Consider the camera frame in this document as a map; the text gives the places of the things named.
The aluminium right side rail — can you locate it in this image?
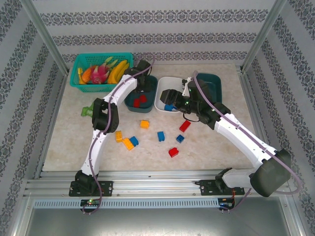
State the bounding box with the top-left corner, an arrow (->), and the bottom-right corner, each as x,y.
236,64 -> 281,177

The aluminium front rail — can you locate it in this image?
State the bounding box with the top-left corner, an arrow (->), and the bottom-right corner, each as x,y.
23,170 -> 290,199

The orange toy vegetable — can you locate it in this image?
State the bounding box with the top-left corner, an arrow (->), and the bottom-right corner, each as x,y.
82,68 -> 92,84

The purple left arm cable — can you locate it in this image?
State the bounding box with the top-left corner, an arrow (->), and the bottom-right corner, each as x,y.
82,52 -> 156,216

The perforated metal cable duct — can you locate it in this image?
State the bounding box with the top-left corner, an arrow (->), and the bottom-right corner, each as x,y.
32,198 -> 220,209

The aluminium left side rail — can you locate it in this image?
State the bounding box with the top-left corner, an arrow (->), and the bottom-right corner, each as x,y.
33,71 -> 69,179

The white plastic container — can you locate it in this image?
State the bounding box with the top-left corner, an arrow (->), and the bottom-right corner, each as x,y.
154,76 -> 185,113

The left circuit board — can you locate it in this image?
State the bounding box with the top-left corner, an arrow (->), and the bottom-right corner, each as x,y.
80,199 -> 102,207

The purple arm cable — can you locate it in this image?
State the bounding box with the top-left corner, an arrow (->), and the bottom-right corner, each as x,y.
193,70 -> 303,212
82,52 -> 156,216

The aluminium right corner post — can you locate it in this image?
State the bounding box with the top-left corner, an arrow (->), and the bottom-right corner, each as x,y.
241,0 -> 287,72

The pink toy dragon fruit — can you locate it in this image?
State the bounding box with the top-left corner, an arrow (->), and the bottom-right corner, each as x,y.
89,56 -> 118,85

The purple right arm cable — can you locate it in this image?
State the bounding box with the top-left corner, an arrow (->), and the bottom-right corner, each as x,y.
193,70 -> 303,212

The aluminium rail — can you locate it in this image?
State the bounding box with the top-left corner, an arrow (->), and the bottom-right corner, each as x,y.
23,170 -> 290,199
33,71 -> 69,179
236,64 -> 281,177

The yellow toy banana bunch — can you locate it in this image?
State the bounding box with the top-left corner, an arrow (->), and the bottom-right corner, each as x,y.
107,59 -> 130,84

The dark teal plastic container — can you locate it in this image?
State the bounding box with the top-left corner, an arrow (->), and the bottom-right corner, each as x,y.
124,75 -> 158,114
194,73 -> 223,105

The aluminium corner post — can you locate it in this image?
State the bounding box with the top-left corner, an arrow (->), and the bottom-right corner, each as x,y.
19,0 -> 69,74
241,0 -> 287,72

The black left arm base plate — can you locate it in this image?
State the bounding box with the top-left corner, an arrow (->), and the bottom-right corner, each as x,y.
68,180 -> 114,197

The thin black right gripper cable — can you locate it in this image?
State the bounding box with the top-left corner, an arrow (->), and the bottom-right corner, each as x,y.
183,112 -> 200,123

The aluminium left corner post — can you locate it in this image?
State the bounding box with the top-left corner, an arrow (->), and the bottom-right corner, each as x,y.
19,0 -> 69,74

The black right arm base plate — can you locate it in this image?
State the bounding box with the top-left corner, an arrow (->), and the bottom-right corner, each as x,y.
198,179 -> 245,197

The teal plastic mesh basket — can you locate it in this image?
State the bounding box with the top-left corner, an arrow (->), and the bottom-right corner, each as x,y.
69,52 -> 135,93

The green toy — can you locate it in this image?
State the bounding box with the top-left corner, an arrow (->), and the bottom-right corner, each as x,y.
80,102 -> 95,118

